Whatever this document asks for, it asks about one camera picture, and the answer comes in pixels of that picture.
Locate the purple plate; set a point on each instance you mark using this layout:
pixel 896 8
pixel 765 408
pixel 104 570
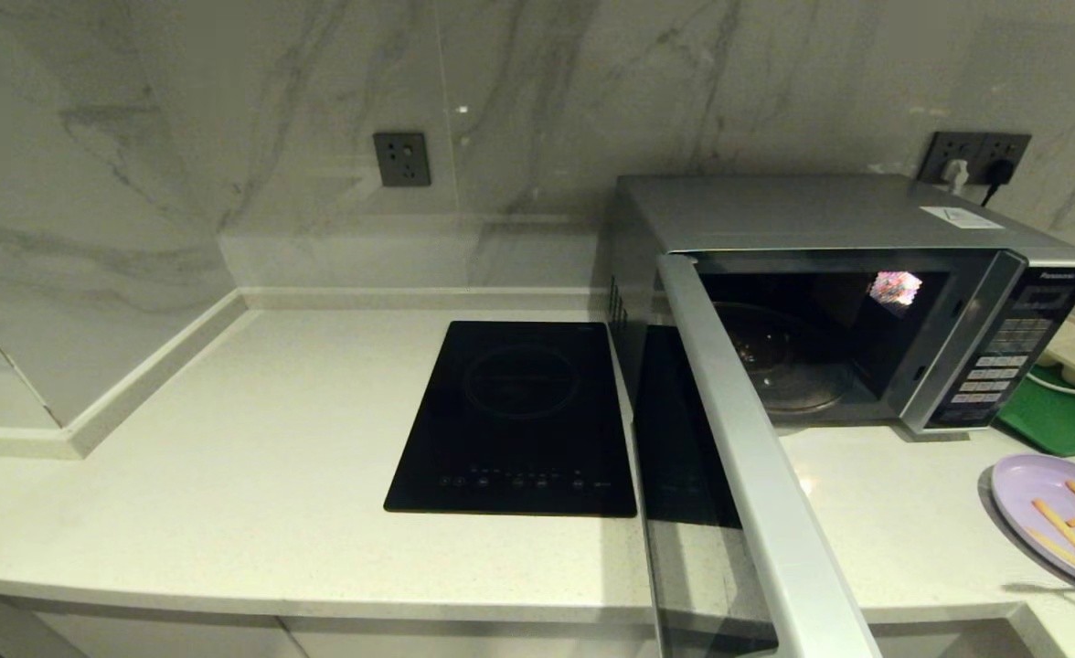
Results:
pixel 1017 489

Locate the silver microwave oven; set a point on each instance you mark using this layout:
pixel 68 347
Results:
pixel 775 210

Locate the black induction cooktop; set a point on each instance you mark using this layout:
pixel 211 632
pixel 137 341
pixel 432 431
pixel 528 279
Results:
pixel 519 411

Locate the large beige cabinet drawer front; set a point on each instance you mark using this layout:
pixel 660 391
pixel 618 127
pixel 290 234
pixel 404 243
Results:
pixel 455 640

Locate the white power plug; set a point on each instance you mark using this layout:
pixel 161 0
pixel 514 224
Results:
pixel 956 174

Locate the green plastic tray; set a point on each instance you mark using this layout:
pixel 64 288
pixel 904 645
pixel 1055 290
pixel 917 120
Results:
pixel 1059 425

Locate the beige corner cabinet panel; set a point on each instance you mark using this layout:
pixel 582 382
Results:
pixel 16 631

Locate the grey single wall socket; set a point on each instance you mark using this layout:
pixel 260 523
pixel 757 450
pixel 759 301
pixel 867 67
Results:
pixel 402 159

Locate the grey double wall socket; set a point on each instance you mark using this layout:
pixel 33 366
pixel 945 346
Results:
pixel 976 151

